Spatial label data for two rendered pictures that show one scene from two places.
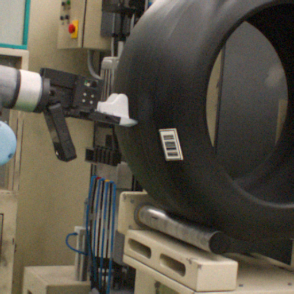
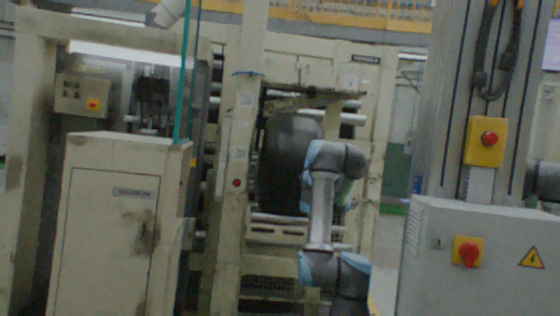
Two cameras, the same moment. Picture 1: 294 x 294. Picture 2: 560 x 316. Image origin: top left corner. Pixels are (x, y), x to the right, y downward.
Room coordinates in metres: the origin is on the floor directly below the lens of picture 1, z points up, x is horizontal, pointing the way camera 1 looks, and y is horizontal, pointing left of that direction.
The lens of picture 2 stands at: (0.83, 2.49, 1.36)
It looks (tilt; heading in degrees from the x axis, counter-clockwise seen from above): 3 degrees down; 288
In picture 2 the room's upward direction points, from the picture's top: 7 degrees clockwise
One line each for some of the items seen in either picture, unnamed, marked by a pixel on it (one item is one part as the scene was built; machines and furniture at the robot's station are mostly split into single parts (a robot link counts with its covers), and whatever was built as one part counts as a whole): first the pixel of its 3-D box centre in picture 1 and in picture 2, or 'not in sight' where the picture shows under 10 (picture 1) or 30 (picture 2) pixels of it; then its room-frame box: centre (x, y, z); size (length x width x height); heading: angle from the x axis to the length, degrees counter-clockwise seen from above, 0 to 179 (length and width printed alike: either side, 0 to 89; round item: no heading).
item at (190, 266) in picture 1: (175, 256); (279, 230); (1.65, -0.09, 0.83); 0.36 x 0.09 x 0.06; 25
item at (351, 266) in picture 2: not in sight; (352, 273); (1.12, 0.66, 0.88); 0.13 x 0.12 x 0.14; 23
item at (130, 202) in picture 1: (196, 214); (247, 210); (1.87, -0.14, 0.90); 0.40 x 0.03 x 0.10; 115
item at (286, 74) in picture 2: not in sight; (308, 78); (1.72, -0.54, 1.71); 0.61 x 0.25 x 0.15; 25
